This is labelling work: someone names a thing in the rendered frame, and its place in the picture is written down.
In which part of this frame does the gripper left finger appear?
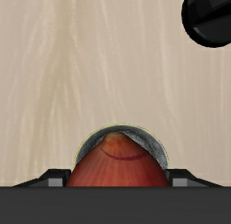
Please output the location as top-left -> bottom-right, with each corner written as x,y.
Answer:
13,168 -> 72,188

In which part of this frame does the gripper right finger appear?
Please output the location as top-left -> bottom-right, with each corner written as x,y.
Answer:
163,168 -> 224,188

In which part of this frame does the dark grey bowl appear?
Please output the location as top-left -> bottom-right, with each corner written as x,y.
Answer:
73,123 -> 170,172

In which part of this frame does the red-brown onion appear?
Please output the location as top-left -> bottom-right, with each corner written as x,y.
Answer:
65,131 -> 171,188

